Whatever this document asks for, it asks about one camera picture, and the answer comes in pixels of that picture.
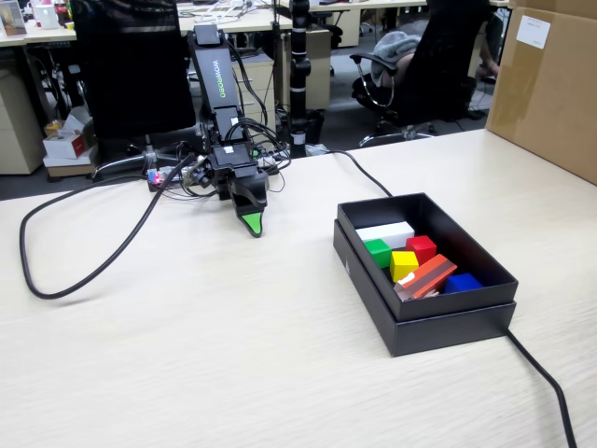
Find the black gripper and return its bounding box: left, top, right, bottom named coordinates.
left=207, top=143, right=271, bottom=239

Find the green wooden cube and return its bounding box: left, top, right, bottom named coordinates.
left=363, top=238, right=393, bottom=270

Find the yellow wooden cube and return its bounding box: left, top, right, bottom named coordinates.
left=389, top=250, right=421, bottom=284

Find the red wooden cube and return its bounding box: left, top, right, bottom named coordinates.
left=404, top=235, right=438, bottom=265

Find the open white cardboard box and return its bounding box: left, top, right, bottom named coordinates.
left=60, top=105, right=95, bottom=137

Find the small white red box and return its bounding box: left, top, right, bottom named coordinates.
left=42, top=130, right=97, bottom=161

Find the black cardboard box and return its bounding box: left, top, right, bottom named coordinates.
left=332, top=191, right=521, bottom=358

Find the large brown cardboard box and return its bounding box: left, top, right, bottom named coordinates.
left=484, top=0, right=597, bottom=186

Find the white power strip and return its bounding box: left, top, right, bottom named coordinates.
left=255, top=147, right=293, bottom=170

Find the controller board with red light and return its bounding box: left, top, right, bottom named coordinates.
left=146, top=167, right=187, bottom=192

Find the beige drawer cabinet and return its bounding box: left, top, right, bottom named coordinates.
left=198, top=53, right=276, bottom=137

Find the white rectangular block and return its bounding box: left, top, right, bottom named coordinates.
left=354, top=221, right=416, bottom=251

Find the black segmented pole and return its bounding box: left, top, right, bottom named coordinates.
left=287, top=0, right=312, bottom=159

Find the beige side cabinet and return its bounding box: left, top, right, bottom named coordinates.
left=279, top=27, right=333, bottom=112

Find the black mesh office chair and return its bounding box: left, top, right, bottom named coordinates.
left=69, top=0, right=198, bottom=181

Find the orange matchbox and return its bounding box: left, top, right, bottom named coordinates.
left=394, top=254, right=458, bottom=303

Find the white folding stand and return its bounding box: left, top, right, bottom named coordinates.
left=192, top=3, right=254, bottom=25

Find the grey cloth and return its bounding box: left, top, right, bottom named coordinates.
left=372, top=21, right=430, bottom=88

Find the blue wooden cube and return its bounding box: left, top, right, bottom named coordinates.
left=443, top=273, right=484, bottom=295

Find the beige office desk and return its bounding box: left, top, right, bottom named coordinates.
left=0, top=7, right=282, bottom=49
left=279, top=0, right=430, bottom=14

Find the black chair with chrome arms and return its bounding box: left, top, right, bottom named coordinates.
left=349, top=0, right=503, bottom=148

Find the beige low cabinet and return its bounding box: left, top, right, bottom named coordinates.
left=0, top=69, right=47, bottom=176

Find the white paper label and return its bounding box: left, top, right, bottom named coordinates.
left=516, top=14, right=552, bottom=50

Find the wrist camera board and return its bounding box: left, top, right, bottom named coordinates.
left=180, top=156, right=211, bottom=187

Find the photo frame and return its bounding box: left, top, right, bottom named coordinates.
left=0, top=0, right=29, bottom=38

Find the thick black cable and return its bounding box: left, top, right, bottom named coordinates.
left=18, top=149, right=579, bottom=448

